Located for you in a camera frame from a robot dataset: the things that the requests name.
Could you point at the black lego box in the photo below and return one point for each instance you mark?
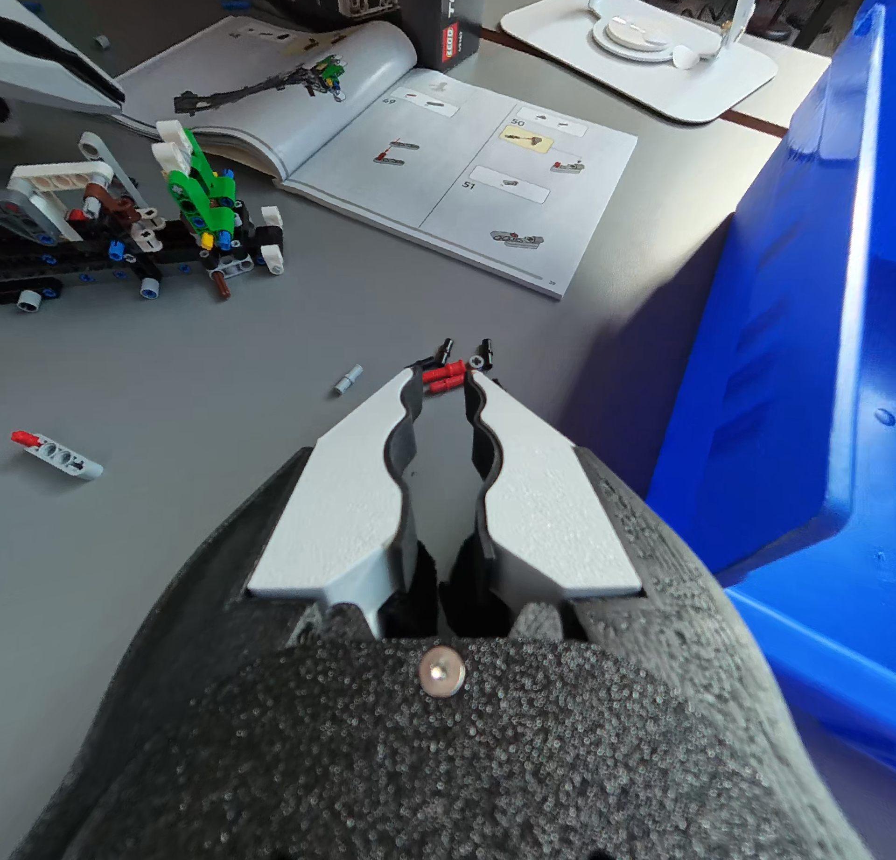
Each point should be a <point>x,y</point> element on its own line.
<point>448,20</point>

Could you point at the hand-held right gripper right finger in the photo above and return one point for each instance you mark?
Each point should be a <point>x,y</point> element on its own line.
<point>553,517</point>

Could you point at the red lego pin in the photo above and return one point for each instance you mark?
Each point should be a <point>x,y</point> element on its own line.
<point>442,368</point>
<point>441,384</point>

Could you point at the light grey lego pin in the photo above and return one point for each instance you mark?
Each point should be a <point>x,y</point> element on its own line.
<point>347,378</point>

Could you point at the open lego instruction booklet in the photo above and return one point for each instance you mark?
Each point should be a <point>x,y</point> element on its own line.
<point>490,195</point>

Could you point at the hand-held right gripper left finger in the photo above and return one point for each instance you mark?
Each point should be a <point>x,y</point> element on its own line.
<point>329,517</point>

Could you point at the partly built lego model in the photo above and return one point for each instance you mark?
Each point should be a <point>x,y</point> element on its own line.
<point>203,195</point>

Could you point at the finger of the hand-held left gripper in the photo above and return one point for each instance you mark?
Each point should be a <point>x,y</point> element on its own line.
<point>49,79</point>
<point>35,27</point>

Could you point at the grey lego beam with red pin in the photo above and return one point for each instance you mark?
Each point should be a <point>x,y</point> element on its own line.
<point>63,457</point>

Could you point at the white stand base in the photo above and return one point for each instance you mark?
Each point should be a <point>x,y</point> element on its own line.
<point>707,79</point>

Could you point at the large blue plastic bin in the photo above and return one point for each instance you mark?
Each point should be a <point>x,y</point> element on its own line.
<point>791,314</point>

